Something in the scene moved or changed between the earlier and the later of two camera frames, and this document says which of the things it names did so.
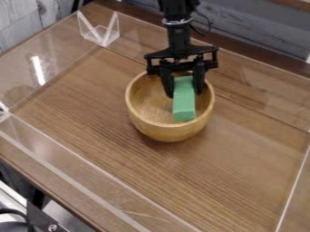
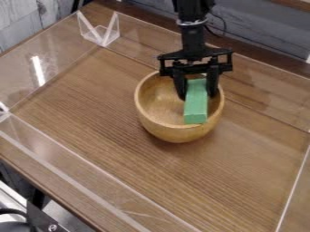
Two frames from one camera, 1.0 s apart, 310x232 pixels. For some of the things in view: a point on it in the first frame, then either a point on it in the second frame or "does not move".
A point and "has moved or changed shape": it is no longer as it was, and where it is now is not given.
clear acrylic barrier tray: [71, 148] does not move
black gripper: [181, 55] to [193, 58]
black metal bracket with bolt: [38, 220] does not move
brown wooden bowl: [149, 109] has moved or changed shape
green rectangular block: [183, 101] has moved or changed shape
